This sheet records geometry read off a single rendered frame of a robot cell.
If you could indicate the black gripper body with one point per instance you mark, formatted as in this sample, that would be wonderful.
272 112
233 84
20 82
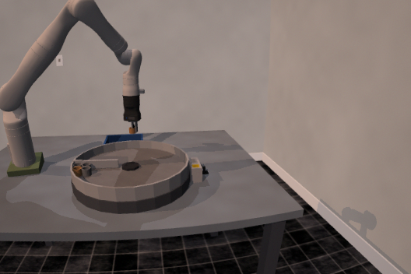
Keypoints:
131 102

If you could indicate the blue open crate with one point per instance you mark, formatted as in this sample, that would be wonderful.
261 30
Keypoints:
121 138

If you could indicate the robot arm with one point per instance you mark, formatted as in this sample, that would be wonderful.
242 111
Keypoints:
40 56

